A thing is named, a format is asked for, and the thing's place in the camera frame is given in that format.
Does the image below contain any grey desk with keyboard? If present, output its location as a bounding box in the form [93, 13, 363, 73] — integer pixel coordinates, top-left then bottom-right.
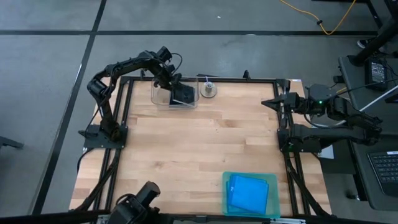
[347, 133, 398, 212]

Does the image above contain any white paper sheet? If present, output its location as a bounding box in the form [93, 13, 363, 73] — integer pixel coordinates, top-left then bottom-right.
[318, 146, 335, 160]

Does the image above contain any clear jewel case black spine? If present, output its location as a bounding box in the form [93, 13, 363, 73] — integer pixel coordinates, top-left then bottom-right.
[169, 85, 197, 108]

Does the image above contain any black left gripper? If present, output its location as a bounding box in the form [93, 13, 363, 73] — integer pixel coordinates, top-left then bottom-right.
[152, 67, 196, 105]

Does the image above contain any black power adapter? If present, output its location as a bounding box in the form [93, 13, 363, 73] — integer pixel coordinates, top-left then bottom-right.
[364, 58, 389, 92]

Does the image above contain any black chair leg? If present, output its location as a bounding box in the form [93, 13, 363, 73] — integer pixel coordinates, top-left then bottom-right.
[0, 135, 25, 151]

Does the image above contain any translucent teal plastic bin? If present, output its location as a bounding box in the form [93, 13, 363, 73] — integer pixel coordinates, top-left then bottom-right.
[221, 170, 281, 219]

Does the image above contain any black stand leg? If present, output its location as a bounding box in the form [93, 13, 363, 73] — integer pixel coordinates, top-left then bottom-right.
[347, 18, 398, 67]

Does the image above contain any black crossbar with silver extrusions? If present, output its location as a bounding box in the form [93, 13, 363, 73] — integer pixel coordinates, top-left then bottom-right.
[0, 210, 398, 224]

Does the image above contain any long yellow floor cable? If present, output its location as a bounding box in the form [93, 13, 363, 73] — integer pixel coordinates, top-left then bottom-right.
[279, 0, 357, 35]

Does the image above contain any clear plastic bin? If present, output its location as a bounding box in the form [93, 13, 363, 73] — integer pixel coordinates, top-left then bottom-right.
[150, 77, 200, 110]

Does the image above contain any black cylindrical device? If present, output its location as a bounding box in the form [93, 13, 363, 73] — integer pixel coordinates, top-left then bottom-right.
[107, 180, 162, 224]

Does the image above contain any black keyboard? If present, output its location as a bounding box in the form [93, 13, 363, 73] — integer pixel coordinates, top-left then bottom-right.
[367, 150, 398, 198]

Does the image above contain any silver and black boom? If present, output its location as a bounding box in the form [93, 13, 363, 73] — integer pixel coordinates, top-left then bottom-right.
[357, 84, 398, 113]

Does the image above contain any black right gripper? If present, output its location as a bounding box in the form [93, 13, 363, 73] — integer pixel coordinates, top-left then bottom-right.
[261, 92, 310, 114]

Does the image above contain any person's shoe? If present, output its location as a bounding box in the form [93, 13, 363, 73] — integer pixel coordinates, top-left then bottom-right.
[356, 39, 373, 50]

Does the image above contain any grey side desk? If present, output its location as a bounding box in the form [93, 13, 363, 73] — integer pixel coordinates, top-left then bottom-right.
[338, 55, 398, 135]

